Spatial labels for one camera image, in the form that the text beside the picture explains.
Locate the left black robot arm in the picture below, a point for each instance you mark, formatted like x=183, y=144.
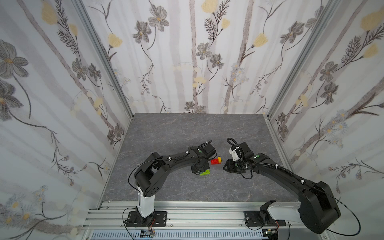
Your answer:
x=153, y=172

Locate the small circuit board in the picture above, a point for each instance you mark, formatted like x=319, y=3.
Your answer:
x=147, y=233

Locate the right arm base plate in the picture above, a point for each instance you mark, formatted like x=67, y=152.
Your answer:
x=254, y=219

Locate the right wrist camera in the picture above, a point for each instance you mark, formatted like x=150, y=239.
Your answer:
x=235, y=153

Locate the aluminium frame rail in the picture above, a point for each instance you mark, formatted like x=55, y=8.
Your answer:
x=192, y=215

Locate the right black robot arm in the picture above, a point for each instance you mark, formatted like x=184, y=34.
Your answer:
x=317, y=208

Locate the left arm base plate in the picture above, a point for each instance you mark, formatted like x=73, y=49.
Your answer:
x=156, y=219

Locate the black device under rail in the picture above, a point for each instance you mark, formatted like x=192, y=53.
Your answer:
x=271, y=234

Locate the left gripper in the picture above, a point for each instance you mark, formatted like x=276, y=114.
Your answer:
x=196, y=171

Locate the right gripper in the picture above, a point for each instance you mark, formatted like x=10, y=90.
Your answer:
x=231, y=167

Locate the lime green lego brick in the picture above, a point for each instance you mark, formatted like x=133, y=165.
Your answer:
x=206, y=172

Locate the red lego brick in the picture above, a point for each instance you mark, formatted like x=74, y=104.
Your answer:
x=215, y=162

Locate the white slotted cable duct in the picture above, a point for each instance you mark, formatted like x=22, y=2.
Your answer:
x=239, y=234

